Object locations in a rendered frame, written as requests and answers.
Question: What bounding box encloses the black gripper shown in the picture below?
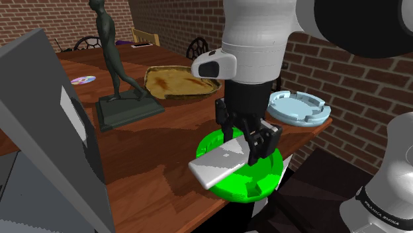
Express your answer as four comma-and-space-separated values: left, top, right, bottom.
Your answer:
214, 79, 283, 166

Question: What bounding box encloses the silver phone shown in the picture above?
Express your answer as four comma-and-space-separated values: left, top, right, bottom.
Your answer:
188, 134, 255, 191

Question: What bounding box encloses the green round dish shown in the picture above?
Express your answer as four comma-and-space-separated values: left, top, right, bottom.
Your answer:
195, 126, 285, 204

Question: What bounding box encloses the light blue round dish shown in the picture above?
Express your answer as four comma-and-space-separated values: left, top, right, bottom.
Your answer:
266, 90, 332, 128

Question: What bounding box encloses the yellow-brown shallow tray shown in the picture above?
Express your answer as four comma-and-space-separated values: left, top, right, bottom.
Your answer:
143, 65, 223, 101

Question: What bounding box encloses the brown wooden table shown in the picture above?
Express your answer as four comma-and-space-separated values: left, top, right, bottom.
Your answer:
0, 43, 334, 233

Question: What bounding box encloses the light wooden chair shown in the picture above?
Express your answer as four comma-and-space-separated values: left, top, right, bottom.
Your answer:
130, 26, 161, 47

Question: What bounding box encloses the dark standing figure statue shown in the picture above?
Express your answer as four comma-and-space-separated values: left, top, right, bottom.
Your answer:
88, 0, 166, 134

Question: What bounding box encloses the shiny compact disc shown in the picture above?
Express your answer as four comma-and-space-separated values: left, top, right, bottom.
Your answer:
70, 75, 97, 86

